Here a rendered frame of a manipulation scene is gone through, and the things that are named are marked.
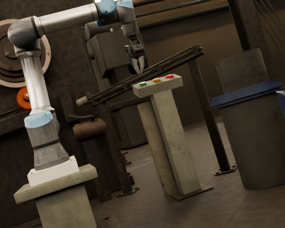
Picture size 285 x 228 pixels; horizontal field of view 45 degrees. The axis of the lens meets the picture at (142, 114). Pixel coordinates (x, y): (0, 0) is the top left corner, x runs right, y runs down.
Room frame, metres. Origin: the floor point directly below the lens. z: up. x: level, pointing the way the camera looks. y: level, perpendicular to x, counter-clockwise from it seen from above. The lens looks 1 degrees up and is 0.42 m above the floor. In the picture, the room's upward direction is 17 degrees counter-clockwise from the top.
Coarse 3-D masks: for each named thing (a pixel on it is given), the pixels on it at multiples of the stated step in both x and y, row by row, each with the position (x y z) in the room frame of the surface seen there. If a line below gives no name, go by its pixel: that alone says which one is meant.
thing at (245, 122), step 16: (272, 80) 1.45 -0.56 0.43; (224, 96) 1.47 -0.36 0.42; (240, 96) 1.41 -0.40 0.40; (256, 96) 1.41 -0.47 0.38; (272, 96) 1.46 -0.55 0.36; (224, 112) 1.52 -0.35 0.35; (240, 112) 1.45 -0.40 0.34; (256, 112) 1.43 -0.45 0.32; (272, 112) 1.44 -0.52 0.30; (240, 128) 1.47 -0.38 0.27; (256, 128) 1.44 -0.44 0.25; (272, 128) 1.43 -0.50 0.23; (240, 144) 1.49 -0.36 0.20; (256, 144) 1.44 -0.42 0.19; (272, 144) 1.43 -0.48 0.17; (240, 160) 1.51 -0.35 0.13; (256, 160) 1.45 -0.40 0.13; (272, 160) 1.43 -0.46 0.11; (240, 176) 1.58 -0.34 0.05; (256, 176) 1.46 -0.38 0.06; (272, 176) 1.43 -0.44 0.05
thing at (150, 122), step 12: (144, 108) 1.87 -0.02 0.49; (144, 120) 1.89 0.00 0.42; (156, 120) 1.87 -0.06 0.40; (156, 132) 1.86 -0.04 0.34; (156, 144) 1.87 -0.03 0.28; (156, 156) 1.88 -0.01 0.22; (156, 168) 1.91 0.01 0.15; (168, 168) 1.86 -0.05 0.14; (168, 180) 1.87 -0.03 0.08; (168, 192) 1.88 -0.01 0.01
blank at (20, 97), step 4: (24, 88) 2.33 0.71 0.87; (20, 92) 2.33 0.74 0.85; (24, 92) 2.33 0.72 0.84; (16, 96) 2.32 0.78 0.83; (20, 96) 2.32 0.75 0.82; (20, 100) 2.32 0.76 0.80; (24, 100) 2.33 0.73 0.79; (20, 104) 2.32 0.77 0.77; (24, 104) 2.33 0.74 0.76; (28, 104) 2.33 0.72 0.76; (24, 108) 2.33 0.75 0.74; (28, 108) 2.33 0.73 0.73
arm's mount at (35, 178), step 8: (72, 160) 1.42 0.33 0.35; (48, 168) 1.40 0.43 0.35; (56, 168) 1.40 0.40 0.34; (64, 168) 1.41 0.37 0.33; (72, 168) 1.42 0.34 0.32; (32, 176) 1.38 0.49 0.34; (40, 176) 1.39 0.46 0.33; (48, 176) 1.40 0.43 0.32; (56, 176) 1.40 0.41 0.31; (32, 184) 1.38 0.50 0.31
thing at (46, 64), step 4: (4, 20) 2.31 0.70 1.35; (8, 20) 2.31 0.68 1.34; (12, 20) 2.32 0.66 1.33; (16, 20) 2.32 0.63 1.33; (0, 24) 2.30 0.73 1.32; (44, 36) 2.36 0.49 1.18; (44, 40) 2.36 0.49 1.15; (44, 44) 2.35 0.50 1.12; (48, 44) 2.36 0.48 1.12; (48, 48) 2.36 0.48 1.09; (48, 52) 2.36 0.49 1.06; (48, 56) 2.36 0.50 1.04; (48, 60) 2.35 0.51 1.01; (44, 64) 2.35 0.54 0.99; (48, 64) 2.35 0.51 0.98; (44, 68) 2.34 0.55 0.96; (44, 72) 2.34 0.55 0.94; (0, 80) 2.28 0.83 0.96; (0, 84) 2.28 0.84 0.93; (4, 84) 2.28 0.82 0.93; (8, 84) 2.29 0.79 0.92; (12, 84) 2.29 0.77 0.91; (16, 84) 2.30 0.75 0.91; (20, 84) 2.30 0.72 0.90; (24, 84) 2.31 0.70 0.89
